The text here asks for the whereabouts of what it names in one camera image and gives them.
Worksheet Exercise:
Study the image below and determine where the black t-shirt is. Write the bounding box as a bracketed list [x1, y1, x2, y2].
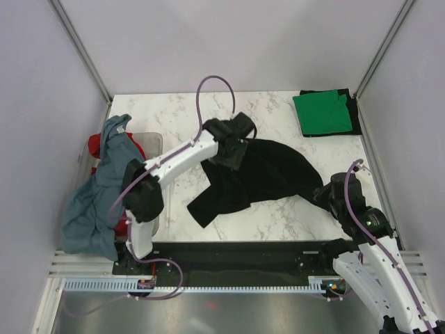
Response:
[187, 137, 323, 228]
[300, 88, 362, 138]

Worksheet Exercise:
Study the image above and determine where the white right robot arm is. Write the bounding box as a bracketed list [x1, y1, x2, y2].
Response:
[314, 171, 444, 333]

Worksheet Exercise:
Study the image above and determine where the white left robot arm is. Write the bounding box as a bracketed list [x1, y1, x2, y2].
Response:
[121, 114, 257, 273]

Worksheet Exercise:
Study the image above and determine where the clear plastic bin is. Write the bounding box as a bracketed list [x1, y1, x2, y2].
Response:
[75, 132, 163, 241]

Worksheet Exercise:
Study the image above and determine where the folded green t-shirt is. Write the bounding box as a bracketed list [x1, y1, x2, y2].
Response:
[293, 90, 353, 136]

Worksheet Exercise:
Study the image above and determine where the folded black t-shirt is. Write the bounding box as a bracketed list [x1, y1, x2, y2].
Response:
[300, 88, 362, 138]

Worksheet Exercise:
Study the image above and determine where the red t-shirt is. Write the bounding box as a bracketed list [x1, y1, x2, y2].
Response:
[87, 132, 146, 238]

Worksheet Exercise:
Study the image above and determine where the blue-grey t-shirt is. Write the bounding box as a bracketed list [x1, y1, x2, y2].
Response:
[61, 114, 144, 261]

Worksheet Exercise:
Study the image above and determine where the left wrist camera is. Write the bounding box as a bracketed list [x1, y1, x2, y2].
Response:
[232, 112, 257, 138]

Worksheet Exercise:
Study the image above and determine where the white slotted cable duct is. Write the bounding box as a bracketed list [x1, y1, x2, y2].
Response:
[63, 277, 325, 294]

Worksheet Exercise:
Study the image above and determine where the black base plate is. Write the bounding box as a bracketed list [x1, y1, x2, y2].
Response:
[112, 241, 335, 284]

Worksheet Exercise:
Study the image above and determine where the right aluminium frame post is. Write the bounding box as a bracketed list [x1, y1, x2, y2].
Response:
[353, 0, 416, 100]

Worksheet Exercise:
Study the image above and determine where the aluminium frame post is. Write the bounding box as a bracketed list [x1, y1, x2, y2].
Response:
[47, 0, 113, 106]
[353, 0, 416, 100]

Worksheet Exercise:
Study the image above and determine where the left aluminium frame post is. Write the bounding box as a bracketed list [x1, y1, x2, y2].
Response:
[47, 0, 113, 106]

